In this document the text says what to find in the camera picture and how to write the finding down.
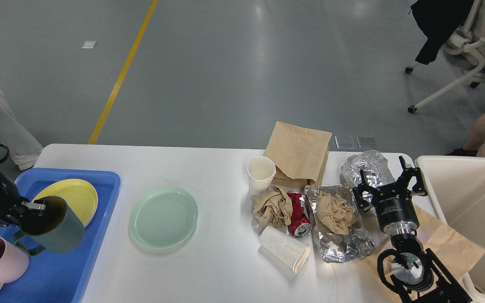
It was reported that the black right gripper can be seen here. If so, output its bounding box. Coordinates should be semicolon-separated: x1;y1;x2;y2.
352;156;428;234

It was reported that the dark green mug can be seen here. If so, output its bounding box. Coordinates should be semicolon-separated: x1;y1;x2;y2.
11;196;85;256

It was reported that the light green plate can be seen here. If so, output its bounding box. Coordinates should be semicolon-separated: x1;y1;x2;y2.
129;186;198;250

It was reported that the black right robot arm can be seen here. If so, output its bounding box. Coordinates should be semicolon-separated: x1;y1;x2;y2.
352;157;473;303

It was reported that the crumpled aluminium foil ball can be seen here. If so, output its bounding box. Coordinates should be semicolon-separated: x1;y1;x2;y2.
339;150;395;217

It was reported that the yellow plate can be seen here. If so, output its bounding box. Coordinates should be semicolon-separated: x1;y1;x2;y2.
33;178;99;228

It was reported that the metal floor plate right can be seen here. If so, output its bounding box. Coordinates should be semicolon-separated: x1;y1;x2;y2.
356;136;378;150

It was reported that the metal floor plate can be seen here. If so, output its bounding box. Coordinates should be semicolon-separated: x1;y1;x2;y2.
335;136;356;150
356;136;378;150

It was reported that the crumpled brown napkin in foil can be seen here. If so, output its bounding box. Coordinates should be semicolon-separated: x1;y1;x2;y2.
316;192;356;235

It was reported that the metal floor plate left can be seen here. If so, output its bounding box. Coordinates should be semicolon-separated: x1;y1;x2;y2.
335;136;356;150

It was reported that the blue plastic tray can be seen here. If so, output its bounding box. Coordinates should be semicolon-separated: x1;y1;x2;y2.
0;167;121;303

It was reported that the aluminium foil tray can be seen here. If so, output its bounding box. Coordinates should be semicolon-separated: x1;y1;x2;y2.
304;185;376;263

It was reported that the beige plastic bin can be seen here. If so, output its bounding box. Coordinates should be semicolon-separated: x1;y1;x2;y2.
415;156;485;303

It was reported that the crushed red soda can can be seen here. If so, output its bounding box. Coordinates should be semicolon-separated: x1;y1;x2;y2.
287;192;312;238

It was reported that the brown paper bag front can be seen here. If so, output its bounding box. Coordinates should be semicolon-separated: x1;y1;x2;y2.
362;205;485;303

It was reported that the brown paper bag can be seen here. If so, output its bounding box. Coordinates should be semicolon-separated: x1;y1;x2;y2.
264;121;332;191
362;205;485;303

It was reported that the brown paper bag rear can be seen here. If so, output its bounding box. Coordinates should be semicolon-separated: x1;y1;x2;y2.
264;121;332;191

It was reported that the person in grey trousers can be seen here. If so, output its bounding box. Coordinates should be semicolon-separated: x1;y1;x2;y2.
0;90;43;170

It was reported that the crumpled brown napkin left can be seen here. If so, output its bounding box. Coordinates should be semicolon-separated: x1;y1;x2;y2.
253;187;293;229

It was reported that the lying white paper cup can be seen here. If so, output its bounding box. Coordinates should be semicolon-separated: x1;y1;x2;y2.
258;226;311;273

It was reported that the upright white paper cup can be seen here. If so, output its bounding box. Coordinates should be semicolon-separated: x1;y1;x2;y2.
247;156;277;195

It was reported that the white office chair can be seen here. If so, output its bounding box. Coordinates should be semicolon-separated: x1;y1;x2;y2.
405;0;485;114

